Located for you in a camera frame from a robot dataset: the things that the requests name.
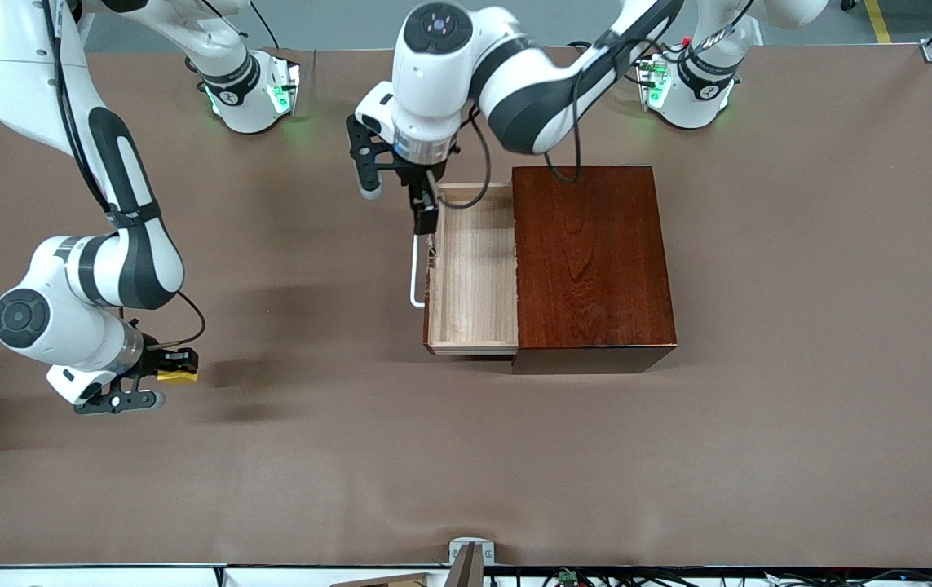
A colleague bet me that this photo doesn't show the wooden drawer with white handle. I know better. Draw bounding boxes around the wooden drawer with white handle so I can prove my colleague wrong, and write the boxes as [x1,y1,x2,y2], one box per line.
[409,181,522,357]

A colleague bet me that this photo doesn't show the brown table cover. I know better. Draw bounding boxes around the brown table cover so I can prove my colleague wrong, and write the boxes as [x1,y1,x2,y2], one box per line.
[0,42,932,569]

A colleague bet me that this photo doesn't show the dark wooden cabinet box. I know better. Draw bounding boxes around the dark wooden cabinet box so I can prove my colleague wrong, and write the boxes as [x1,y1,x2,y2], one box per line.
[510,165,678,375]

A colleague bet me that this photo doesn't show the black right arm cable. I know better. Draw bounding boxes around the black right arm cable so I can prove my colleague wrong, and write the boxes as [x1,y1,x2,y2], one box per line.
[40,0,208,353]

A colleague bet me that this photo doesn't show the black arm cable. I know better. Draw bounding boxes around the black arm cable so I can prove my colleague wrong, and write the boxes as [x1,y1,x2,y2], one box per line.
[40,0,208,353]
[431,0,752,213]

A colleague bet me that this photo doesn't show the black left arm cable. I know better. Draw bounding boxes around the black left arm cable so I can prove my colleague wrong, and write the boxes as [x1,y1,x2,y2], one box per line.
[431,0,752,213]

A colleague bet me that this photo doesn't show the thin black right base cable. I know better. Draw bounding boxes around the thin black right base cable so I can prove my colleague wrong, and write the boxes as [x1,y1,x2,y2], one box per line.
[249,0,281,51]

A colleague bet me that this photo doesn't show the black left base cables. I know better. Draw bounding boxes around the black left base cables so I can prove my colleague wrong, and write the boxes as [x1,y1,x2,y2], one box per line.
[567,38,682,87]

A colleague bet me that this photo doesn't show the grey metal table bracket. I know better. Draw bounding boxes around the grey metal table bracket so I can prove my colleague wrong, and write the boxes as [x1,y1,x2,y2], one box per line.
[448,536,497,567]

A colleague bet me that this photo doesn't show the grey upright post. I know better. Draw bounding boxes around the grey upright post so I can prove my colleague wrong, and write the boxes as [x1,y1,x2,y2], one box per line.
[443,542,485,587]

